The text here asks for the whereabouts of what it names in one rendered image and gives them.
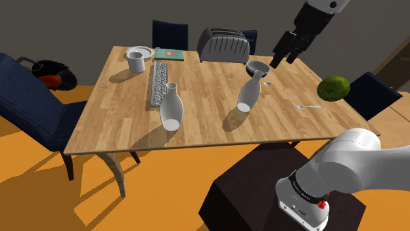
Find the slim white vase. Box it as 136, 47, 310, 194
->
237, 70, 264, 113

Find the green round fruit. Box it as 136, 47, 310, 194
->
316, 75, 351, 102

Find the dark robot stand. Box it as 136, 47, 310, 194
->
198, 142, 367, 231

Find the grey patterned long tray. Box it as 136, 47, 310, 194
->
150, 60, 170, 108

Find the white plate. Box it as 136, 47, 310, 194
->
125, 45, 156, 60

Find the wooden dining table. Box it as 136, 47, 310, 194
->
62, 45, 382, 198

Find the light wooden furniture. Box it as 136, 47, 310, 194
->
367, 91, 410, 150

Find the green book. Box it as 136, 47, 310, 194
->
154, 47, 185, 62

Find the wide white vase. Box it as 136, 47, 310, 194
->
159, 82, 185, 132

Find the grey toaster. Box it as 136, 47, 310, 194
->
196, 27, 254, 64

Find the black and red round appliance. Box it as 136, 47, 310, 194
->
16, 56, 78, 92

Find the white cup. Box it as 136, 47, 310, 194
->
126, 51, 146, 74

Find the grey bowl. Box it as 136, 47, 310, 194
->
246, 60, 271, 78

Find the dark blue chair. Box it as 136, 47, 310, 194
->
152, 20, 189, 51
240, 30, 259, 56
0, 52, 142, 182
343, 71, 403, 121

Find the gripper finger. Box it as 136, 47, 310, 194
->
285, 35, 311, 64
269, 30, 298, 70

